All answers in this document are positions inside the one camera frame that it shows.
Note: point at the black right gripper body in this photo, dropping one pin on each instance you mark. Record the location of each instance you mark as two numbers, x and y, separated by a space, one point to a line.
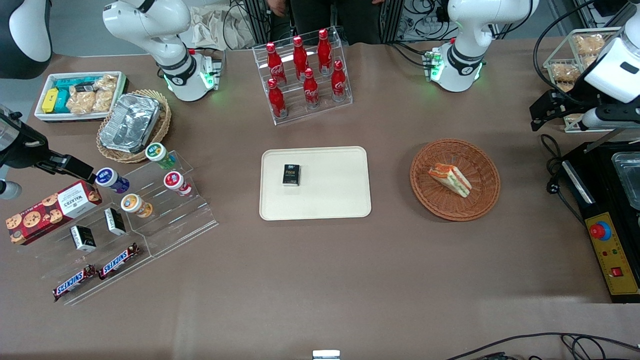
22 149

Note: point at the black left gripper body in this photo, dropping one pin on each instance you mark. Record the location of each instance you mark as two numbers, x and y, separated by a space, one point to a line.
571 93

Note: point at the triangular sandwich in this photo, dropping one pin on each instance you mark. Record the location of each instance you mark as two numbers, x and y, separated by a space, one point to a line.
450 179

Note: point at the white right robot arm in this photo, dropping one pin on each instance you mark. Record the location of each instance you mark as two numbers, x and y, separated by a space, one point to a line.
150 25

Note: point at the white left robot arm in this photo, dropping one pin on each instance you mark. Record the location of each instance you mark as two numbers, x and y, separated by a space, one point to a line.
467 30

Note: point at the silver foil tray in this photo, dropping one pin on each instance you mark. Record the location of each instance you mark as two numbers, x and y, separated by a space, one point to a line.
130 122

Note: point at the foil tray in machine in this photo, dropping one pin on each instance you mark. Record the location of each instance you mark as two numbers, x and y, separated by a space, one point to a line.
629 180

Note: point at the light wicker basket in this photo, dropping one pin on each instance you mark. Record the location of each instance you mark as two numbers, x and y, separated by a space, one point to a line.
165 117

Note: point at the brown round wicker basket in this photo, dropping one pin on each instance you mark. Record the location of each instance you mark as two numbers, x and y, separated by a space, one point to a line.
450 207

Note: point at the beige plastic tray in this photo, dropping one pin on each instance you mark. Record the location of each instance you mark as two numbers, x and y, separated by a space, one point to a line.
330 200

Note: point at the person right hand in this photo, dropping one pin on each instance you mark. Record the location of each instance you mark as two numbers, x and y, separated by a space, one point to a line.
276 6

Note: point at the bagged rice cracker snack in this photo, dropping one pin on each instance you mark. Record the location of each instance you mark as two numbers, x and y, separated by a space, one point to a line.
591 60
562 87
564 72
587 44

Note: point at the purple yogurt cup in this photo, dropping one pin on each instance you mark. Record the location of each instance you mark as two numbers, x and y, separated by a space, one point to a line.
110 179

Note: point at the white plastic bin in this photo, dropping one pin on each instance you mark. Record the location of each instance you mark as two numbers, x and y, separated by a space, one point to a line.
80 119

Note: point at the red tartan cookie box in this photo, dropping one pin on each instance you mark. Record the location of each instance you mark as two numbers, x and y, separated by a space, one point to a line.
50 212

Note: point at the yellow small box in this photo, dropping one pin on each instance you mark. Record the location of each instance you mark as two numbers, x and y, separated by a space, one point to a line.
50 100

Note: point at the short teal box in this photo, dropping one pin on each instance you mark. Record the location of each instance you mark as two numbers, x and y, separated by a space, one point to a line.
62 102

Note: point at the black box white label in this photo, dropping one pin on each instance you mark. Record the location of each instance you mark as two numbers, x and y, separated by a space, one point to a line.
82 239
115 221

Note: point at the orange yogurt cup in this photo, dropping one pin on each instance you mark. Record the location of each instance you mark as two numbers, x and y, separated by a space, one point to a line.
134 204

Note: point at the clear bag of crackers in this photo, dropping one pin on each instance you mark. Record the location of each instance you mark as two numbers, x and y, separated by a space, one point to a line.
105 95
81 102

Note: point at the small black packet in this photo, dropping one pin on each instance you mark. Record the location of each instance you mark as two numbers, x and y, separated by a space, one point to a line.
85 87

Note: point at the green yogurt cup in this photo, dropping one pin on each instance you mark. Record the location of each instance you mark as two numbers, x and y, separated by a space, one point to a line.
159 154

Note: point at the long teal box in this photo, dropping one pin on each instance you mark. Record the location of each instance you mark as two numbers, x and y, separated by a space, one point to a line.
70 82

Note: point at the clear acrylic step display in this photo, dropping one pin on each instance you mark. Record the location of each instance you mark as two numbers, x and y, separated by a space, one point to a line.
50 260
180 220

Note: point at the red yogurt cup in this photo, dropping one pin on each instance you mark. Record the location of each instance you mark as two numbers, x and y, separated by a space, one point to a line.
175 181

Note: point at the snickers chocolate bar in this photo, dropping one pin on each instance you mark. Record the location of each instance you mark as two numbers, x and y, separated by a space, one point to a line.
119 261
74 283

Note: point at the black sealing machine yellow panel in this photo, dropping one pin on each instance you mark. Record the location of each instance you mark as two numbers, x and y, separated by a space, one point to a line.
595 200

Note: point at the red emergency stop button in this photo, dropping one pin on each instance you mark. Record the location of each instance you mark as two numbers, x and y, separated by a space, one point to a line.
599 230

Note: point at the white crumpled cloth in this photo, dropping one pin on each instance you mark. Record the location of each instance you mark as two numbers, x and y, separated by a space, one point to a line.
215 30

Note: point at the clear acrylic bottle rack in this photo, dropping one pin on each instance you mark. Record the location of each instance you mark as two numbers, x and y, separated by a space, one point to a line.
345 97

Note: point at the red cola bottle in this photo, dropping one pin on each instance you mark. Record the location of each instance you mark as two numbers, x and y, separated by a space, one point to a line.
300 60
339 85
276 67
277 102
325 52
311 92

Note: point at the black box gold print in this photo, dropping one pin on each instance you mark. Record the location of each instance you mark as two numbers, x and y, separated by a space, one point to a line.
291 175

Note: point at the person in dark clothes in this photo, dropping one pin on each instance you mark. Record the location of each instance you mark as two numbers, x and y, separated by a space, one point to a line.
325 17

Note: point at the small white device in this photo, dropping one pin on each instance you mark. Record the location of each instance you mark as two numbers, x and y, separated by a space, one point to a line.
326 354

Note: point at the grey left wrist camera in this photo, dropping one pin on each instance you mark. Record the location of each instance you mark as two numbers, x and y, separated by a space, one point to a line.
607 118

